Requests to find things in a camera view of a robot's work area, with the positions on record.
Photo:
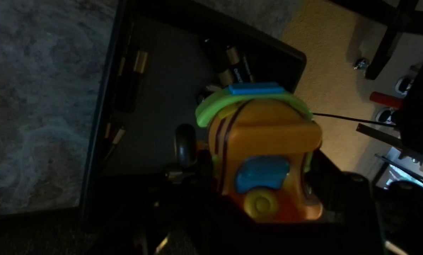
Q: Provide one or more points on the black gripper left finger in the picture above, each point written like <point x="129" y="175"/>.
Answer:
<point x="140" y="221"/>

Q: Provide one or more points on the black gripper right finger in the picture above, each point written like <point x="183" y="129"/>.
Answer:
<point x="357" y="221"/>

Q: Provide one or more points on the orange toy car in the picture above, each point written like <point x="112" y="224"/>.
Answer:
<point x="262" y="150"/>

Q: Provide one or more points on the black box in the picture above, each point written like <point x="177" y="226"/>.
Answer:
<point x="163" y="117"/>

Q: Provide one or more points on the small battery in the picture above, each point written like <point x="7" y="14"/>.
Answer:
<point x="234" y="54"/>
<point x="140" y="59"/>

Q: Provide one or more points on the black stand base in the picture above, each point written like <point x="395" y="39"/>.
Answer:
<point x="389" y="32"/>

